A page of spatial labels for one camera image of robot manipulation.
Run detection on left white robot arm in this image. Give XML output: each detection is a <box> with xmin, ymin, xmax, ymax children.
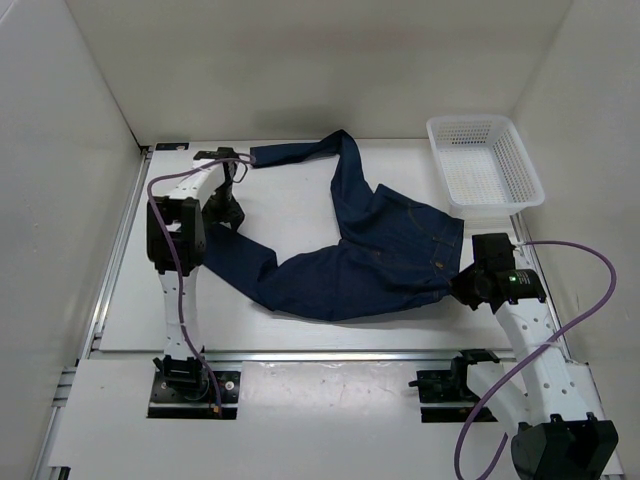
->
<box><xmin>146</xmin><ymin>147</ymin><xmax>254</xmax><ymax>361</ymax></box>

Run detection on dark blue denim trousers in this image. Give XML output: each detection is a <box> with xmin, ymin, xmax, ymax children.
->
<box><xmin>204</xmin><ymin>130</ymin><xmax>464</xmax><ymax>322</ymax></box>

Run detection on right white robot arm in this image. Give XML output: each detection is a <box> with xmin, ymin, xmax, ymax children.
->
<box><xmin>449</xmin><ymin>233</ymin><xmax>619</xmax><ymax>479</ymax></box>

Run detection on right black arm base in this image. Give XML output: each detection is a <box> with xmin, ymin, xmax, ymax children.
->
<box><xmin>408</xmin><ymin>349</ymin><xmax>500</xmax><ymax>424</ymax></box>

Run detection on white perforated plastic basket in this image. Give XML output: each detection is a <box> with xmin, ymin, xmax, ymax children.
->
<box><xmin>426</xmin><ymin>114</ymin><xmax>545</xmax><ymax>220</ymax></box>

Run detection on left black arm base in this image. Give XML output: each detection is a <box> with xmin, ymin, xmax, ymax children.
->
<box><xmin>147</xmin><ymin>356</ymin><xmax>241</xmax><ymax>420</ymax></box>

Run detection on aluminium rail frame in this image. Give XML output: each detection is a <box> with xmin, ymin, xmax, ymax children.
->
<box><xmin>29</xmin><ymin>142</ymin><xmax>626</xmax><ymax>480</ymax></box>

